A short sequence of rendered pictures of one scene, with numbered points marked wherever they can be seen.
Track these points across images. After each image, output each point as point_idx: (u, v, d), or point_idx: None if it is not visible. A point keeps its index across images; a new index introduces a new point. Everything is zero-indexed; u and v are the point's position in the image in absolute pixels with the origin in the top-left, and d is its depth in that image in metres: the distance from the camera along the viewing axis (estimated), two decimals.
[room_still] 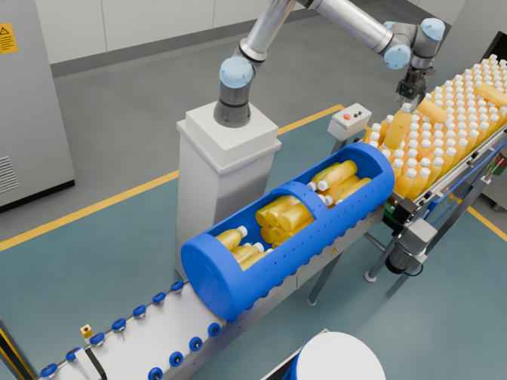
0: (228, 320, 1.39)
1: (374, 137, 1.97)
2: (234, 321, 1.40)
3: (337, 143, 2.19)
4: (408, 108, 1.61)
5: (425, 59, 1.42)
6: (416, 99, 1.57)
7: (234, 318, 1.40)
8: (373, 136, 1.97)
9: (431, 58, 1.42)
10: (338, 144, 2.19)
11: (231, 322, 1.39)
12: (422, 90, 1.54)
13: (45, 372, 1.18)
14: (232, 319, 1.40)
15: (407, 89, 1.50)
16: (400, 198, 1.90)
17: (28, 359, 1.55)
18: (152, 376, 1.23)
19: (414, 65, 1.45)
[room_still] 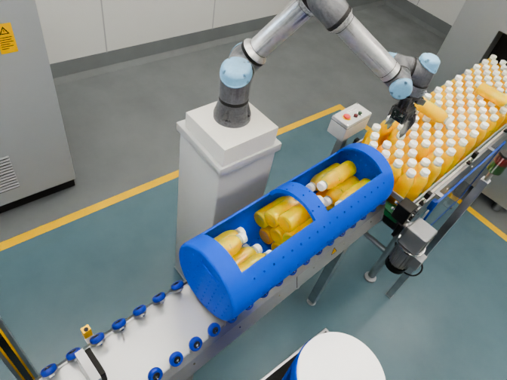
0: (229, 321, 1.39)
1: (374, 137, 1.97)
2: (235, 320, 1.40)
3: (337, 143, 2.19)
4: (247, 236, 1.43)
5: (419, 88, 1.55)
6: (406, 125, 1.70)
7: (235, 317, 1.40)
8: (373, 136, 1.97)
9: (424, 89, 1.55)
10: (338, 144, 2.19)
11: (232, 322, 1.40)
12: (411, 117, 1.68)
13: (45, 372, 1.18)
14: (233, 319, 1.40)
15: (399, 114, 1.63)
16: (400, 198, 1.90)
17: (28, 359, 1.55)
18: (152, 376, 1.23)
19: None
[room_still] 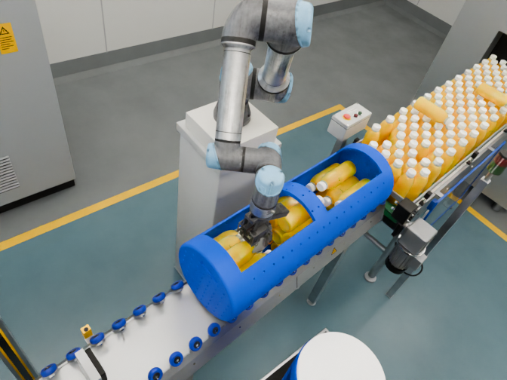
0: (229, 321, 1.39)
1: None
2: (235, 320, 1.40)
3: (337, 143, 2.19)
4: None
5: (262, 209, 1.17)
6: (262, 242, 1.32)
7: (235, 317, 1.40)
8: None
9: (269, 209, 1.17)
10: (338, 144, 2.19)
11: (232, 322, 1.40)
12: (267, 234, 1.30)
13: (45, 372, 1.18)
14: (233, 319, 1.40)
15: (246, 234, 1.25)
16: (400, 198, 1.90)
17: (28, 359, 1.55)
18: (152, 376, 1.23)
19: (252, 212, 1.20)
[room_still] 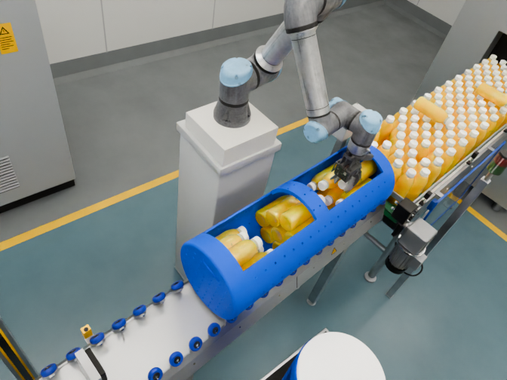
0: (228, 320, 1.39)
1: (260, 240, 1.37)
2: (234, 321, 1.40)
3: (337, 143, 2.19)
4: (247, 235, 1.43)
5: (361, 147, 1.42)
6: (351, 181, 1.57)
7: (234, 318, 1.40)
8: (259, 238, 1.38)
9: (367, 148, 1.42)
10: (338, 144, 2.19)
11: (231, 322, 1.39)
12: (357, 173, 1.55)
13: (45, 372, 1.18)
14: (232, 319, 1.40)
15: (342, 171, 1.50)
16: (400, 198, 1.90)
17: (28, 359, 1.55)
18: (152, 376, 1.23)
19: (350, 151, 1.45)
